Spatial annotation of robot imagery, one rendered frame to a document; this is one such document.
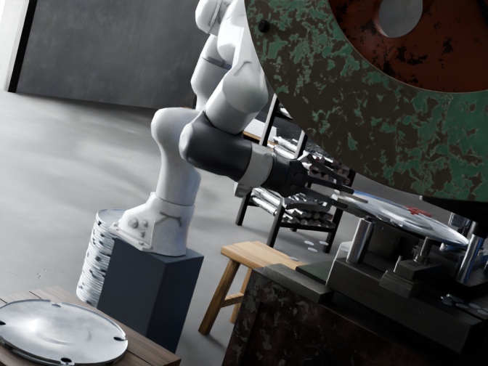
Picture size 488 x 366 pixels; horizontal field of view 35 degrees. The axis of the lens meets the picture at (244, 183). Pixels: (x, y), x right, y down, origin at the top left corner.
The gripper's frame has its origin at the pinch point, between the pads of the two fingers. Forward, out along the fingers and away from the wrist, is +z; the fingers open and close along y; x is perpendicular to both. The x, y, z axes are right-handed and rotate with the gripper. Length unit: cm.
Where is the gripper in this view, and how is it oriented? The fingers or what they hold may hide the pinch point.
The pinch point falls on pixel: (350, 199)
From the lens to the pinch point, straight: 169.0
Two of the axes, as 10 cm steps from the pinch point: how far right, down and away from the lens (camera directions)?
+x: -2.5, -2.7, 9.3
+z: 9.0, 3.0, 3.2
